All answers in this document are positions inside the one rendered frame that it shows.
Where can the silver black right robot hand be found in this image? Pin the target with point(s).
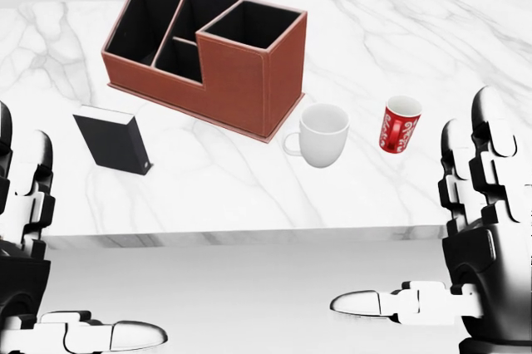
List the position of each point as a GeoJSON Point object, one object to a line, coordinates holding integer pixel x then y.
{"type": "Point", "coordinates": [478, 262]}

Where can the red mug with white print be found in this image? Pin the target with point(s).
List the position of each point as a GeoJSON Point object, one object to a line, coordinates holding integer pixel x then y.
{"type": "Point", "coordinates": [399, 127]}

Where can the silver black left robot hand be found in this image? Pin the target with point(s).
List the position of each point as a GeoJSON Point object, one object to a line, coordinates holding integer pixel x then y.
{"type": "Point", "coordinates": [25, 279]}

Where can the red-brown desk caddy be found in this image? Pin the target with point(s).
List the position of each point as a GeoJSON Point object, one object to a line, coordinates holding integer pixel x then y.
{"type": "Point", "coordinates": [232, 84]}

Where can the black box with white top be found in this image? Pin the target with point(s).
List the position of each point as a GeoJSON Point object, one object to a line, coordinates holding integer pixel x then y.
{"type": "Point", "coordinates": [114, 138]}

